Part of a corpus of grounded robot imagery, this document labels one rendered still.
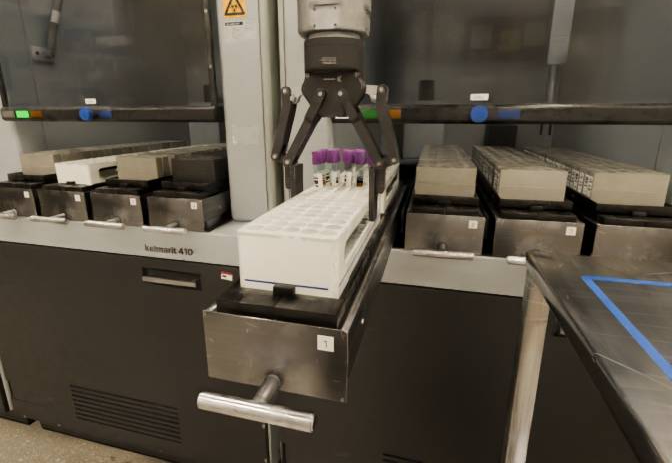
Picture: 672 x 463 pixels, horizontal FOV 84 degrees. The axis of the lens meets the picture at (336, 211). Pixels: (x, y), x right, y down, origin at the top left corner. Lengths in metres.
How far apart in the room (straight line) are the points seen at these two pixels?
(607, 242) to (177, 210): 0.80
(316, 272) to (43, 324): 1.03
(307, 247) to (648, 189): 0.64
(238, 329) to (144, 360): 0.76
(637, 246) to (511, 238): 0.19
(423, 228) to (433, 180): 0.11
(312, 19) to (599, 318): 0.40
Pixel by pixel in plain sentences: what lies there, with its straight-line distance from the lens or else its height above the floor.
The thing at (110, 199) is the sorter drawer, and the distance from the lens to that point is 0.98.
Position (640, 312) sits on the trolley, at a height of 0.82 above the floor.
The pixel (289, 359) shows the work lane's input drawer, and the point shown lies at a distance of 0.36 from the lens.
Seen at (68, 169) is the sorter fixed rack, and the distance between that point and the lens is 1.10.
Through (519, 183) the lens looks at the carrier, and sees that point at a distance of 0.77.
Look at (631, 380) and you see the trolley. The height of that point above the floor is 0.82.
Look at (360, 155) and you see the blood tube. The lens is 0.56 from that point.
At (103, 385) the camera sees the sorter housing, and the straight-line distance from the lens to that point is 1.26.
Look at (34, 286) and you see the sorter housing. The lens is 1.26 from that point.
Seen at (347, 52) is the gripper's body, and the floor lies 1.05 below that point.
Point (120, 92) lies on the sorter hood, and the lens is 1.02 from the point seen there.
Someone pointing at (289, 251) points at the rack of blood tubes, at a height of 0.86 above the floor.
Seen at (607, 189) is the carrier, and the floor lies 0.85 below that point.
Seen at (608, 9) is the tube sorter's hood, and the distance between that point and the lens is 0.80.
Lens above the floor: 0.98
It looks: 14 degrees down
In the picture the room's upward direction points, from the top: straight up
